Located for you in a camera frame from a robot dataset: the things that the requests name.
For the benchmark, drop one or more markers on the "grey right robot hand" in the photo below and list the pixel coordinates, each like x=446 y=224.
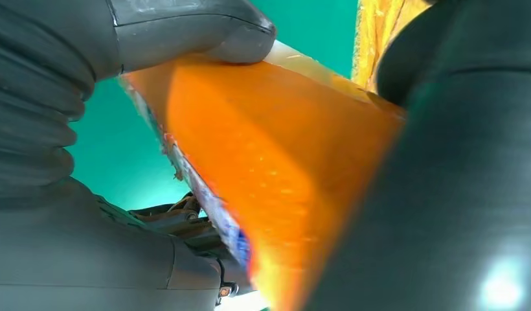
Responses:
x=76 y=257

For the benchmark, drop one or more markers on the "yellow taped plastic sheet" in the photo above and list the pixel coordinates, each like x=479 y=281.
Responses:
x=377 y=34

